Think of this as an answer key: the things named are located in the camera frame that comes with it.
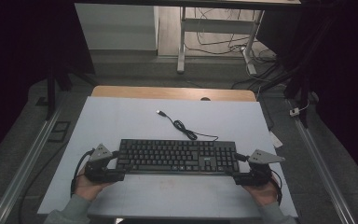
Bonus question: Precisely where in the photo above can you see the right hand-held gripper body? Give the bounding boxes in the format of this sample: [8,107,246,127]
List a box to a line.
[247,148,286,187]

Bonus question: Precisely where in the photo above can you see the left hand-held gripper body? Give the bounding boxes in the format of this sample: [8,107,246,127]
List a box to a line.
[83,143,115,184]

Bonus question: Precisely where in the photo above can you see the black computer keyboard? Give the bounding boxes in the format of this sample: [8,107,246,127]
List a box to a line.
[115,138,241,175]

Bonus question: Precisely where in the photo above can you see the person's right hand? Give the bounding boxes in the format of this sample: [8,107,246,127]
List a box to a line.
[241,176,280,208]

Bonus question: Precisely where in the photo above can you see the person's left hand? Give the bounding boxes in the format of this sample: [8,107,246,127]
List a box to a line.
[74,166,114,202]

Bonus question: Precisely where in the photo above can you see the white paper tag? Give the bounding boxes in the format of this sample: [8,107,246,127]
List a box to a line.
[268,130,284,149]

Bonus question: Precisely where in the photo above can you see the white board mat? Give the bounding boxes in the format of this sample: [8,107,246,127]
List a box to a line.
[36,96,298,218]

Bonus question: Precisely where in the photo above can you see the black metal stand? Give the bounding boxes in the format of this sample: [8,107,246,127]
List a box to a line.
[255,59,313,129]
[44,60,100,121]

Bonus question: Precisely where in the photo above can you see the white cabinet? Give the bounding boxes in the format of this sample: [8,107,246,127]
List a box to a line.
[74,3,160,51]

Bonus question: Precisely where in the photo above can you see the right hand-held gripper black cable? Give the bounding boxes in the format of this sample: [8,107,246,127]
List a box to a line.
[269,169,284,206]

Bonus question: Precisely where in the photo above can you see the aluminium floor rail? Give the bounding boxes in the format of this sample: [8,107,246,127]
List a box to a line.
[0,92,67,224]
[286,99,357,224]

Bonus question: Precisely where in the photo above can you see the black keyboard cable with plug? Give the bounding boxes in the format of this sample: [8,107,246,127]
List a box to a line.
[156,109,220,143]

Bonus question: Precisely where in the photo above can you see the black floor cable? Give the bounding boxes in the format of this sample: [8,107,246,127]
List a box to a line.
[18,141,71,224]

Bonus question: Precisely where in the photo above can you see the tangle of floor cables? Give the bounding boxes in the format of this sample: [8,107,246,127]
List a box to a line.
[185,7,278,64]

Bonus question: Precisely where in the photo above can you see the white metal desk frame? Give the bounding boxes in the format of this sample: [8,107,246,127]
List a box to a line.
[176,6,266,76]

